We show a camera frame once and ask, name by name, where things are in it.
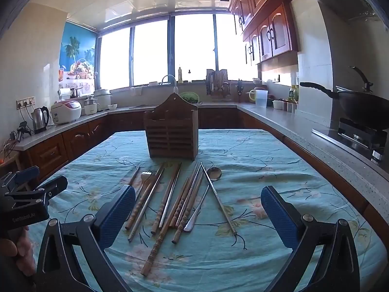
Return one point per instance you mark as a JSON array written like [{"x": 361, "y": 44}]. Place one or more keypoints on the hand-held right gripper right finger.
[{"x": 279, "y": 216}]

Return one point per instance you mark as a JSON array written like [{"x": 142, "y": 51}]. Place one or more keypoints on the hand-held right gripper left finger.
[{"x": 117, "y": 216}]

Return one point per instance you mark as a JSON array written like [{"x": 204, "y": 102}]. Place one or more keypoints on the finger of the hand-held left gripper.
[
  {"x": 27, "y": 174},
  {"x": 53, "y": 187}
]

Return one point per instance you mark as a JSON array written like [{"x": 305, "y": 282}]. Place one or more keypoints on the metal chopstick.
[
  {"x": 217, "y": 199},
  {"x": 170, "y": 196},
  {"x": 146, "y": 206}
]

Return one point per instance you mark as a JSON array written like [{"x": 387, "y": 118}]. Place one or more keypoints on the metal fork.
[{"x": 148, "y": 175}]

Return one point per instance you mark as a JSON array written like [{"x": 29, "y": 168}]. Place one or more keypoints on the pile of wooden chopsticks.
[{"x": 182, "y": 200}]

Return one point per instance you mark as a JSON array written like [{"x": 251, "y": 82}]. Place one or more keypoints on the metal spoon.
[{"x": 215, "y": 173}]

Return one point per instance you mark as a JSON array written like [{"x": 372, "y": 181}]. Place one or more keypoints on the wooden slatted utensil holder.
[{"x": 170, "y": 133}]

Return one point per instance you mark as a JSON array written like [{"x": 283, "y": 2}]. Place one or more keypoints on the person's left hand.
[{"x": 9, "y": 248}]

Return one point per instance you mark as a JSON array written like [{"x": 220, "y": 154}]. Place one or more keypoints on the small black tripod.
[{"x": 22, "y": 127}]

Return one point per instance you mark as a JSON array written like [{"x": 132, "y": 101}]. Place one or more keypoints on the dark wooden lower cabinets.
[{"x": 76, "y": 140}]

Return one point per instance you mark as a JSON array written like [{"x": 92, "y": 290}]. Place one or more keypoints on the steel electric kettle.
[{"x": 39, "y": 120}]

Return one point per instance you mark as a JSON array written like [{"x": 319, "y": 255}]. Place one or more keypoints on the teal floral tablecloth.
[{"x": 243, "y": 164}]

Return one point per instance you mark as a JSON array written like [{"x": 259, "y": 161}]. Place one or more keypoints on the white rice cooker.
[{"x": 65, "y": 111}]

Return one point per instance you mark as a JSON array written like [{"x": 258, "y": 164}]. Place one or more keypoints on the grey kitchen countertop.
[{"x": 304, "y": 133}]

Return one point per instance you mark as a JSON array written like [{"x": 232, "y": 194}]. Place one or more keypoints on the small white electric cooker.
[{"x": 91, "y": 108}]

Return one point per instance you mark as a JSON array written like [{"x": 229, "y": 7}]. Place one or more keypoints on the paper towel roll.
[{"x": 64, "y": 92}]

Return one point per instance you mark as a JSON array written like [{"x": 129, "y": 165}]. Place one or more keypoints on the small white bowl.
[{"x": 112, "y": 106}]

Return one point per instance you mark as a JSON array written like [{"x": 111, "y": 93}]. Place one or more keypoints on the large white electric cooker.
[{"x": 103, "y": 99}]

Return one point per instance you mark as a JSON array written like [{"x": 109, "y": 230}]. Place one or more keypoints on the gas stove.
[{"x": 355, "y": 137}]

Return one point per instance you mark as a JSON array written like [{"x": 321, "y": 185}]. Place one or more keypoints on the white seasoning jars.
[{"x": 290, "y": 106}]

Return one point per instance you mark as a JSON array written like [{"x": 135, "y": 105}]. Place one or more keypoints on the cooking oil bottle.
[{"x": 294, "y": 92}]

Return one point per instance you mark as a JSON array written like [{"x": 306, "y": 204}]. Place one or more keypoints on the white cloth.
[{"x": 137, "y": 90}]

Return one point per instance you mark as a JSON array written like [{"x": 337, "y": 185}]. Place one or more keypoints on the black wok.
[{"x": 361, "y": 106}]

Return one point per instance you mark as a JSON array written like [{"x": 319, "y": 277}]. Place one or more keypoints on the green colander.
[{"x": 190, "y": 97}]

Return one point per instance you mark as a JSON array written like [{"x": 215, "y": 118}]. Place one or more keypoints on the sink faucet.
[{"x": 174, "y": 85}]

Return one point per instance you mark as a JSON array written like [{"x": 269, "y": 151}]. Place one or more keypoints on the dish drying rack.
[{"x": 217, "y": 82}]

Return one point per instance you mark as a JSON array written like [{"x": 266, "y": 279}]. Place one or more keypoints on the large kitchen window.
[{"x": 152, "y": 51}]

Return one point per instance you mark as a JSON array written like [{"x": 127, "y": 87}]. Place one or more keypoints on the wooden upper cabinets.
[{"x": 273, "y": 33}]

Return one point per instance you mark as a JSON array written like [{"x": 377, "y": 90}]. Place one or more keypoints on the wall socket strip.
[{"x": 25, "y": 102}]

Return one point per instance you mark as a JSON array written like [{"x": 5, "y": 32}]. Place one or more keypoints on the palm tree wall poster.
[{"x": 76, "y": 45}]

